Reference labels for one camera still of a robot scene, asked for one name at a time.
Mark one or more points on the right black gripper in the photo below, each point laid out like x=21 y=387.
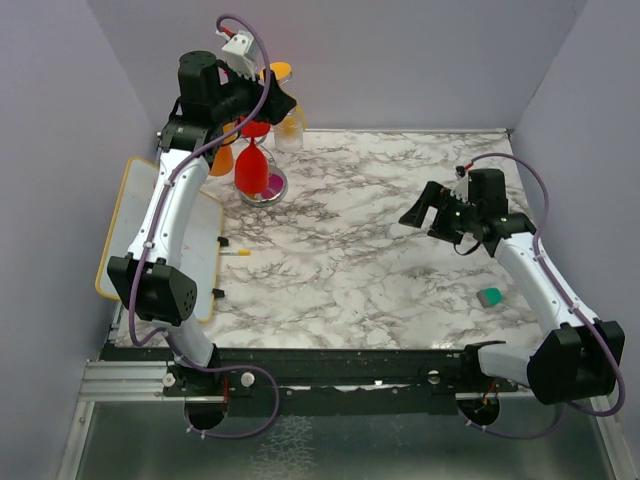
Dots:
x=440 y=197

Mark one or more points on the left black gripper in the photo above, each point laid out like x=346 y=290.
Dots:
x=275 y=105

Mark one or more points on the clear wine glass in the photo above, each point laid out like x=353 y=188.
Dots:
x=289 y=133

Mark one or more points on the chrome wine glass rack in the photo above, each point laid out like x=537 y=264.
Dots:
x=265 y=185

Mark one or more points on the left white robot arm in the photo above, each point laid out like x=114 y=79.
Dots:
x=213 y=92

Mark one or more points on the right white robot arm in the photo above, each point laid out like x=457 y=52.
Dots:
x=579 y=352

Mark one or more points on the yellow wine glass right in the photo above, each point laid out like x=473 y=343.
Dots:
x=279 y=71

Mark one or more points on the orange wine glass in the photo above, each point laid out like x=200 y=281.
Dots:
x=223 y=161

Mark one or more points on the red wine glass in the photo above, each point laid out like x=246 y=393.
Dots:
x=255 y=160

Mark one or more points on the pink wine glass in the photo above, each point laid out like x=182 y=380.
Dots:
x=276 y=184

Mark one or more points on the green whiteboard eraser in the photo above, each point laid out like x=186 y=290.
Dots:
x=489 y=297

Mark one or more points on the yellow framed whiteboard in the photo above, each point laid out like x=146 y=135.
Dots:
x=201 y=246

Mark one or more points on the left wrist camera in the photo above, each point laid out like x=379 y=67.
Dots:
x=240 y=52

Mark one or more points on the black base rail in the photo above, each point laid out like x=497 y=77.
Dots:
x=311 y=382

